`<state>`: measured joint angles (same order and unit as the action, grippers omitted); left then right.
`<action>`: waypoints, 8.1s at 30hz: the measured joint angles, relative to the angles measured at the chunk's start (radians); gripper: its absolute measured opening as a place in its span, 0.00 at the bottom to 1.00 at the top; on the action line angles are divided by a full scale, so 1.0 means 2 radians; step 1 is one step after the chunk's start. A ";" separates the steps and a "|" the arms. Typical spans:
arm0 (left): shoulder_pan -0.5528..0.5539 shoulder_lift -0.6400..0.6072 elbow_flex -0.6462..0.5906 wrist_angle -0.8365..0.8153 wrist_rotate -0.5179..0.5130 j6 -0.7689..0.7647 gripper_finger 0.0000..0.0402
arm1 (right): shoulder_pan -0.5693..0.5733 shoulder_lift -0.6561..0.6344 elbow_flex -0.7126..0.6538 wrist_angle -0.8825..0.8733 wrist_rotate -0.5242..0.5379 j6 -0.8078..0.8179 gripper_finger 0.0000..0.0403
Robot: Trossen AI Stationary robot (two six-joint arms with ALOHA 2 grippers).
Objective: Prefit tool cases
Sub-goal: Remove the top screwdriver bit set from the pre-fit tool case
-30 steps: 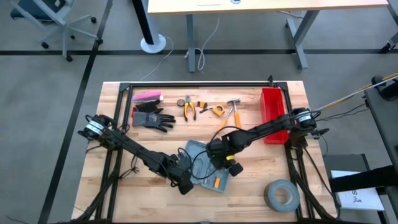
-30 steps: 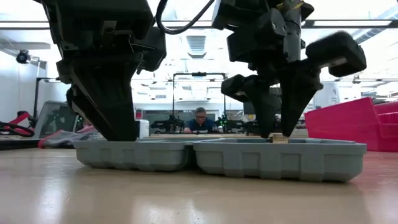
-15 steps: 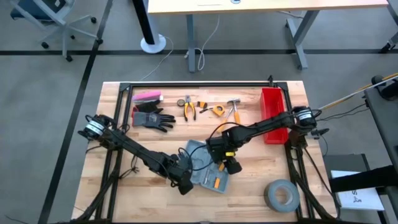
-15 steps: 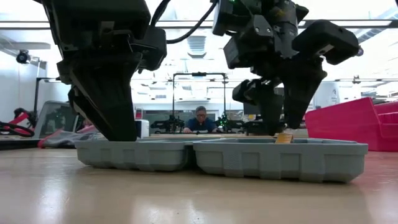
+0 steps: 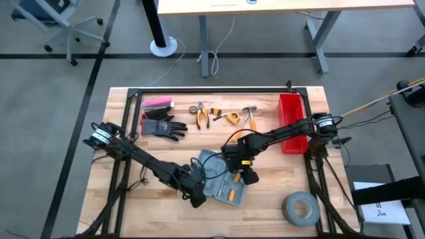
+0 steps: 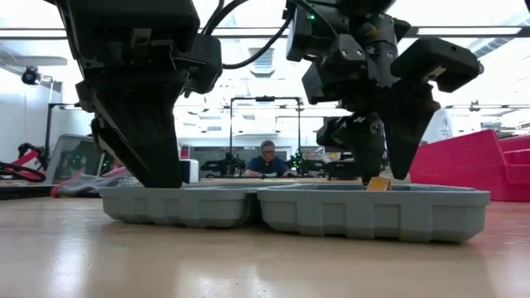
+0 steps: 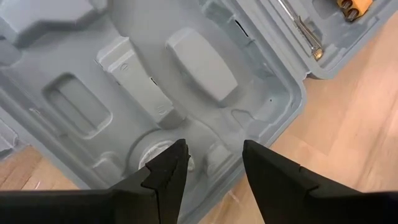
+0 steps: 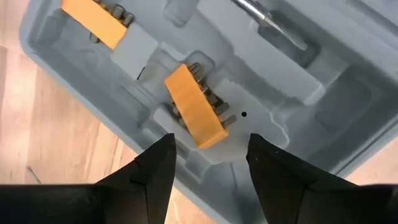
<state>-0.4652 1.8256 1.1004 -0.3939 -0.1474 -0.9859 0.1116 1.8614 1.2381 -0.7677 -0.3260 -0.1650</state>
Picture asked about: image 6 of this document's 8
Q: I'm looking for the red black equipment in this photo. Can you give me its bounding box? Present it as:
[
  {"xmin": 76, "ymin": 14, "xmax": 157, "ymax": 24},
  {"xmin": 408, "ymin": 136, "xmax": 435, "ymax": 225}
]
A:
[{"xmin": 0, "ymin": 142, "xmax": 49, "ymax": 184}]

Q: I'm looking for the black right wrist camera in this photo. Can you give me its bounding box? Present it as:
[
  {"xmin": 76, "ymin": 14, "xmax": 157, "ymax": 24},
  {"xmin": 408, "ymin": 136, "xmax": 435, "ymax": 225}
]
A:
[{"xmin": 285, "ymin": 2, "xmax": 354, "ymax": 63}]

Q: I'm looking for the small white block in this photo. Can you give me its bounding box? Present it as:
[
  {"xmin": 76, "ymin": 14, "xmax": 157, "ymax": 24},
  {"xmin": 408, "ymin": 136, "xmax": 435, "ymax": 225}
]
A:
[{"xmin": 180, "ymin": 159, "xmax": 200, "ymax": 185}]

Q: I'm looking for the black desk equipment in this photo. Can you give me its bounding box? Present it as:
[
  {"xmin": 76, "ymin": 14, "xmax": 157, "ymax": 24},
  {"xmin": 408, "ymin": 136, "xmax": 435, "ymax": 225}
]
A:
[{"xmin": 326, "ymin": 159, "xmax": 365, "ymax": 182}]

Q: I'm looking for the black overhead light bar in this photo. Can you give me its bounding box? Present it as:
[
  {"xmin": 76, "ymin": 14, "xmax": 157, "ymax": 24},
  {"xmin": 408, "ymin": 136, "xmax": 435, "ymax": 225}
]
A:
[{"xmin": 0, "ymin": 26, "xmax": 530, "ymax": 41}]

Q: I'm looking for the grey plastic tool case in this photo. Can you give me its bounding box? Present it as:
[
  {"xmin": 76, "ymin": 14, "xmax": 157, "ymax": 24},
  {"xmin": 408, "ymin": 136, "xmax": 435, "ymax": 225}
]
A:
[{"xmin": 98, "ymin": 183, "xmax": 492, "ymax": 244}]

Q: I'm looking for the pink flat package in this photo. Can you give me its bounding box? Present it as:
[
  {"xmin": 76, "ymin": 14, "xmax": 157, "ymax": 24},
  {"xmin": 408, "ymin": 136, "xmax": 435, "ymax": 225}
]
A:
[{"xmin": 103, "ymin": 165, "xmax": 133, "ymax": 179}]

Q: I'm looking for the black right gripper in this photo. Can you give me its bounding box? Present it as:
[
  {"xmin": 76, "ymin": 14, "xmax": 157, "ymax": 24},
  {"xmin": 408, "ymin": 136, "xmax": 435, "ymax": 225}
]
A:
[{"xmin": 301, "ymin": 0, "xmax": 484, "ymax": 186}]

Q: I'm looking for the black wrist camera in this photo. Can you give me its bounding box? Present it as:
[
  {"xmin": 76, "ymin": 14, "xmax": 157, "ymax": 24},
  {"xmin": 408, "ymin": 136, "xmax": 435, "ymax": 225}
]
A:
[
  {"xmin": 285, "ymin": 2, "xmax": 354, "ymax": 63},
  {"xmin": 173, "ymin": 33, "xmax": 224, "ymax": 95}
]

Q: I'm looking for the white round column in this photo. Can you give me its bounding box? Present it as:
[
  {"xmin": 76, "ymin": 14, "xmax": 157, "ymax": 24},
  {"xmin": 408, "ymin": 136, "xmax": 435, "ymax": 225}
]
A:
[{"xmin": 422, "ymin": 108, "xmax": 455, "ymax": 144}]

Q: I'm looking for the white frame office chair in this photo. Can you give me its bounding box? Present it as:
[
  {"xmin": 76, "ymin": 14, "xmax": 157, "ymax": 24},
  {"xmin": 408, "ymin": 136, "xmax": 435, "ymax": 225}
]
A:
[{"xmin": 42, "ymin": 133, "xmax": 109, "ymax": 186}]

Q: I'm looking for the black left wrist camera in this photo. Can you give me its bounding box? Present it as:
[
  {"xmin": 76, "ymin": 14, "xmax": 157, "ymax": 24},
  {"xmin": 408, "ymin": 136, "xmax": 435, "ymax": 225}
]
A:
[{"xmin": 173, "ymin": 33, "xmax": 224, "ymax": 95}]

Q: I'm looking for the yellow holder with metal sockets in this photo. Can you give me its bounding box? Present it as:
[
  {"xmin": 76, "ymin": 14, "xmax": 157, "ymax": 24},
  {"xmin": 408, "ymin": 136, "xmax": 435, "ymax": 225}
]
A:
[{"xmin": 365, "ymin": 176, "xmax": 393, "ymax": 193}]

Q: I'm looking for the person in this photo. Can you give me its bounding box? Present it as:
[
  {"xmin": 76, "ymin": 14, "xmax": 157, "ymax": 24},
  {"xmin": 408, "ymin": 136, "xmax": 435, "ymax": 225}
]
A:
[{"xmin": 243, "ymin": 139, "xmax": 293, "ymax": 179}]

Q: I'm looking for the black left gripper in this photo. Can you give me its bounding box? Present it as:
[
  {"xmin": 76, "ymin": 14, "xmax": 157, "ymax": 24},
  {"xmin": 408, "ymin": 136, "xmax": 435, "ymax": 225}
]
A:
[{"xmin": 53, "ymin": 0, "xmax": 202, "ymax": 190}]

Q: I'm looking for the red plastic bin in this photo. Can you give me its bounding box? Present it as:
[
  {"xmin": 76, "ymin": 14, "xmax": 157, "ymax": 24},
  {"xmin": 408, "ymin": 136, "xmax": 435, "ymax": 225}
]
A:
[{"xmin": 408, "ymin": 129, "xmax": 530, "ymax": 203}]

